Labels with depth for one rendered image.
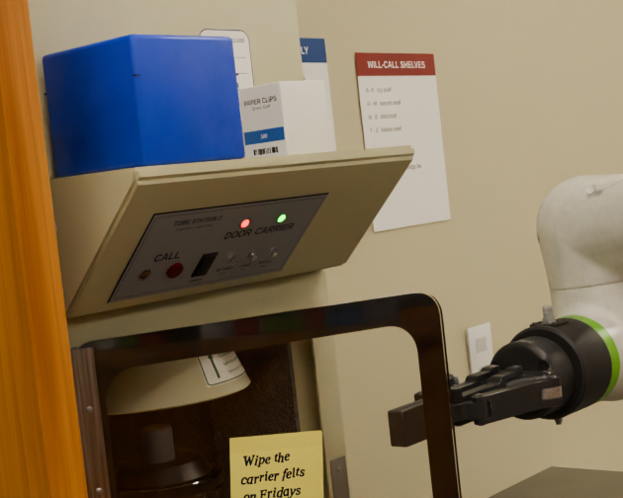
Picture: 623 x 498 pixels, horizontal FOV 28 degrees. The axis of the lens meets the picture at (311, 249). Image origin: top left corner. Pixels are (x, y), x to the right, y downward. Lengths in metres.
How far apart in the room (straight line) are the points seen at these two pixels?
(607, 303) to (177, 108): 0.58
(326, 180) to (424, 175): 1.04
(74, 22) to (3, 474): 0.34
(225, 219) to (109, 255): 0.10
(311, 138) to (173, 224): 0.17
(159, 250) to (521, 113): 1.47
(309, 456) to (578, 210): 0.44
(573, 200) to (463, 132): 0.86
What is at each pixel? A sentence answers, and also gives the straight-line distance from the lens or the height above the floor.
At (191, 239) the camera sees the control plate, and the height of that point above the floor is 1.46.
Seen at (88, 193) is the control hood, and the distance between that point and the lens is 0.86.
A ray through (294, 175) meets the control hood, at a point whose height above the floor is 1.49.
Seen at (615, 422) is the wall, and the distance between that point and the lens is 2.57.
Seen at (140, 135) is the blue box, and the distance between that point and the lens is 0.85.
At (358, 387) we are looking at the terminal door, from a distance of 0.99.
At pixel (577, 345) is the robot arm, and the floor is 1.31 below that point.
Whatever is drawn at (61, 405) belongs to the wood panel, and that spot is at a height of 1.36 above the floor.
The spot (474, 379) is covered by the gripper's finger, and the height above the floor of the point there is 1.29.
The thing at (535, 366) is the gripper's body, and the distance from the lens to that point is 1.18.
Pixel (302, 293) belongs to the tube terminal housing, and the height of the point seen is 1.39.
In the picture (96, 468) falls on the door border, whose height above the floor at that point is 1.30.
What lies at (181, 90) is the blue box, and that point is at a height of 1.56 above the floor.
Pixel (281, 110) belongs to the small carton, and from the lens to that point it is 0.99.
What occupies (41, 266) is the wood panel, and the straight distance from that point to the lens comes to 0.80.
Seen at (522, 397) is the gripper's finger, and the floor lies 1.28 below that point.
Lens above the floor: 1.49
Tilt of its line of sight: 3 degrees down
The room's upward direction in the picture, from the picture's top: 6 degrees counter-clockwise
